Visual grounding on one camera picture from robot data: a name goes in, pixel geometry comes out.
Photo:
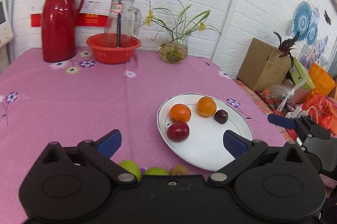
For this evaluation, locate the green apple left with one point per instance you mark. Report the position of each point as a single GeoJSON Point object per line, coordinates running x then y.
{"type": "Point", "coordinates": [132, 167]}

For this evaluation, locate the pink floral tablecloth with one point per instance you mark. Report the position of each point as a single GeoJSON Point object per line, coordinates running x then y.
{"type": "Point", "coordinates": [70, 103]}

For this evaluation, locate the orange plastic bag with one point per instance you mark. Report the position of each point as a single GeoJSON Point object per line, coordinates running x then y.
{"type": "Point", "coordinates": [323, 82]}

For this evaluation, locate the plaid cloth bench cover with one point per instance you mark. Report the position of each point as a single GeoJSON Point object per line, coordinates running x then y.
{"type": "Point", "coordinates": [263, 107]}

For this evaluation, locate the dark plum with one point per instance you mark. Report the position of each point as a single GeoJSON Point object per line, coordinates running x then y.
{"type": "Point", "coordinates": [221, 116]}

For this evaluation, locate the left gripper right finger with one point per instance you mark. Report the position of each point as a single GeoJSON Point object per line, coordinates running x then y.
{"type": "Point", "coordinates": [252, 154]}

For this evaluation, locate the white water dispenser machine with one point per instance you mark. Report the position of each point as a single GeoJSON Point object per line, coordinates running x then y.
{"type": "Point", "coordinates": [6, 34]}

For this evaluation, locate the brown kiwi right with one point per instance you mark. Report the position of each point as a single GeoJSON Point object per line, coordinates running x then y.
{"type": "Point", "coordinates": [179, 170]}

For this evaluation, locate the black straw in pitcher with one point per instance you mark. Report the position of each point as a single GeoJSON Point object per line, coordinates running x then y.
{"type": "Point", "coordinates": [118, 27]}

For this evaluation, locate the green apple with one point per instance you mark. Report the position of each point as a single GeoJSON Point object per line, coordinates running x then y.
{"type": "Point", "coordinates": [132, 167]}
{"type": "Point", "coordinates": [156, 172]}

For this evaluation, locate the glass vase with flowers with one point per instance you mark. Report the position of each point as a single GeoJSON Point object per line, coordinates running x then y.
{"type": "Point", "coordinates": [178, 28]}

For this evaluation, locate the red apple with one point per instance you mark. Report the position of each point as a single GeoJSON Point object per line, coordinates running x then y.
{"type": "Point", "coordinates": [178, 131]}

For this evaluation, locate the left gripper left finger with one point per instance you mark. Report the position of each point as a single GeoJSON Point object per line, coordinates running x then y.
{"type": "Point", "coordinates": [88, 163]}

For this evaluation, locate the white ceramic plate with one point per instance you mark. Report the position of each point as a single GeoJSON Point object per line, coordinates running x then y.
{"type": "Point", "coordinates": [204, 146]}

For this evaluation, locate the large orange front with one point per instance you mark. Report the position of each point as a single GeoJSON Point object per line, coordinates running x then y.
{"type": "Point", "coordinates": [206, 106]}

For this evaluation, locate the blue decorative wall plates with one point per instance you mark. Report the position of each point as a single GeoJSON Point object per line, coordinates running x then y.
{"type": "Point", "coordinates": [305, 22]}

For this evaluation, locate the green box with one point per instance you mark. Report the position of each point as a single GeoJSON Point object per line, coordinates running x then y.
{"type": "Point", "coordinates": [300, 74]}

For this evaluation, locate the dark purple plant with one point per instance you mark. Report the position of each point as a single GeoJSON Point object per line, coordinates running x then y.
{"type": "Point", "coordinates": [286, 46]}

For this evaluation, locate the red plastic basket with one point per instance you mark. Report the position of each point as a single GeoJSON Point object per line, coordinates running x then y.
{"type": "Point", "coordinates": [105, 51]}

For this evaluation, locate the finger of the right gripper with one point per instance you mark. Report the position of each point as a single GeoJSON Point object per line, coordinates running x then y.
{"type": "Point", "coordinates": [284, 122]}

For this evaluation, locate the red thermos jug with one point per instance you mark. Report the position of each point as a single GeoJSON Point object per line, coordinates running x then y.
{"type": "Point", "coordinates": [58, 29]}

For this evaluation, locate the green apple right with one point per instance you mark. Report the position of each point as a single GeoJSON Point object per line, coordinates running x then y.
{"type": "Point", "coordinates": [156, 172]}

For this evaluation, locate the brown cardboard box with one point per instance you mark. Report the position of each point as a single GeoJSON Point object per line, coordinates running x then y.
{"type": "Point", "coordinates": [263, 66]}

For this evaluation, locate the clear glass pitcher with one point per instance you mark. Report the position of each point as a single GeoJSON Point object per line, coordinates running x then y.
{"type": "Point", "coordinates": [130, 18]}

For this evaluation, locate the mandarin orange front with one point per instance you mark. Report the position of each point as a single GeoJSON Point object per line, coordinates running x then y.
{"type": "Point", "coordinates": [180, 113]}

